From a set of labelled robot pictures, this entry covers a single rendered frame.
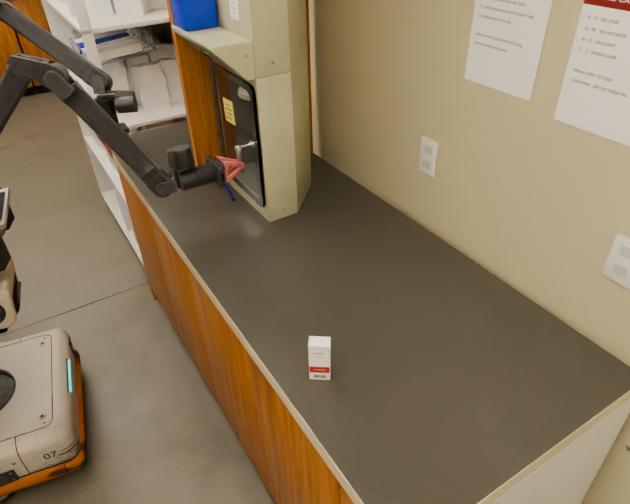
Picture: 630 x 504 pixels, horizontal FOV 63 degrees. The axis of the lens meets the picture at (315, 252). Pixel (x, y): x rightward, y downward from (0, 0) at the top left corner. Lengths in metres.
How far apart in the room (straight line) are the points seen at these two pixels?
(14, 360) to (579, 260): 2.11
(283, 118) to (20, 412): 1.46
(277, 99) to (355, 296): 0.61
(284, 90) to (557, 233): 0.83
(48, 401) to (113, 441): 0.33
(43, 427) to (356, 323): 1.30
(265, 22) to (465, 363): 1.00
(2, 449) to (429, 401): 1.54
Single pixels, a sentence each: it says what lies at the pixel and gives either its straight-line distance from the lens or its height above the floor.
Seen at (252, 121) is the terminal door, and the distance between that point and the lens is 1.57.
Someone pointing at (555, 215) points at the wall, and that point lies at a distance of 1.38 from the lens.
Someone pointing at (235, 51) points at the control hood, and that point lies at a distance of 1.46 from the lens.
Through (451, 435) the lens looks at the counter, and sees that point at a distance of 1.14.
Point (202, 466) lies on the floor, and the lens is 2.23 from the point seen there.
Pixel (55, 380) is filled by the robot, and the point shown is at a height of 0.28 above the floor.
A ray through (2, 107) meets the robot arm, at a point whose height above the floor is 1.42.
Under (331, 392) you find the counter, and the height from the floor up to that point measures 0.94.
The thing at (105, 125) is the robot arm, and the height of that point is 1.34.
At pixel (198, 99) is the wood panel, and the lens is 1.87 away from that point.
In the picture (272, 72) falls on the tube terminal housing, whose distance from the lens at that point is 1.53.
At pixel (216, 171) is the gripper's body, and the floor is 1.16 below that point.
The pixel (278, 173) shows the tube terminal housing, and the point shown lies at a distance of 1.64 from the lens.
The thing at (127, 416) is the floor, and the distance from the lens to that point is 2.46.
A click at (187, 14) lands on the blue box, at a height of 1.55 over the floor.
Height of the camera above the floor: 1.86
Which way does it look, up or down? 36 degrees down
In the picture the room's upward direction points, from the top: 2 degrees counter-clockwise
